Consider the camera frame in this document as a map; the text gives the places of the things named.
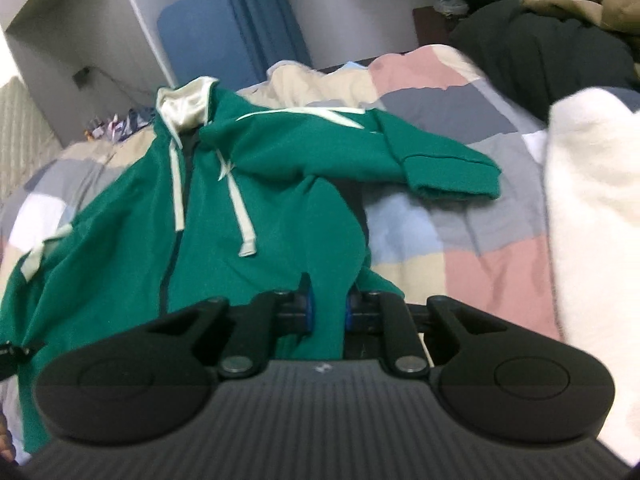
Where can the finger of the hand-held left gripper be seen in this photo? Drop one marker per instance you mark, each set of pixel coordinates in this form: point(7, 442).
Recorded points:
point(15, 352)

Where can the green hoodie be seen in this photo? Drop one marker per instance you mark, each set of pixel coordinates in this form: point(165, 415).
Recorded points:
point(125, 240)

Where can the blue curtain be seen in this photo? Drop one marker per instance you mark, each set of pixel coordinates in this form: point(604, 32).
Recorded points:
point(240, 0)

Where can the brown coat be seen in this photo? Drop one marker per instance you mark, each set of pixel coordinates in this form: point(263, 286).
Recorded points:
point(600, 5)

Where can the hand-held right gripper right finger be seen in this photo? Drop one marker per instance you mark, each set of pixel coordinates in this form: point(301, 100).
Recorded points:
point(348, 310)

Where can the black coat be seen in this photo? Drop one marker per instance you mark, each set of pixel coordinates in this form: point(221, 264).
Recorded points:
point(540, 50)

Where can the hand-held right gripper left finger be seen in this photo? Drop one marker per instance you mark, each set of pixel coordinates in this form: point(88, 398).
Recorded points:
point(310, 305)

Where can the beige padded headboard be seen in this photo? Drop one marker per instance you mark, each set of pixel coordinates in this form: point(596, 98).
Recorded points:
point(25, 145)

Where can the person's left hand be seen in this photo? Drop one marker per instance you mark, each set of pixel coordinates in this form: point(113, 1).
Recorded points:
point(5, 440)

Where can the grey plastic bag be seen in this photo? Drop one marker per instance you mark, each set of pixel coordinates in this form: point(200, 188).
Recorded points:
point(450, 6)

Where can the pastel checked quilt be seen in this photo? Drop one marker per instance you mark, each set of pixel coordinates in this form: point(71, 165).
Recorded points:
point(475, 220)

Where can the cream fleece garment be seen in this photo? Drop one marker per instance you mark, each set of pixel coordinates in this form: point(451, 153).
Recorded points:
point(595, 235)

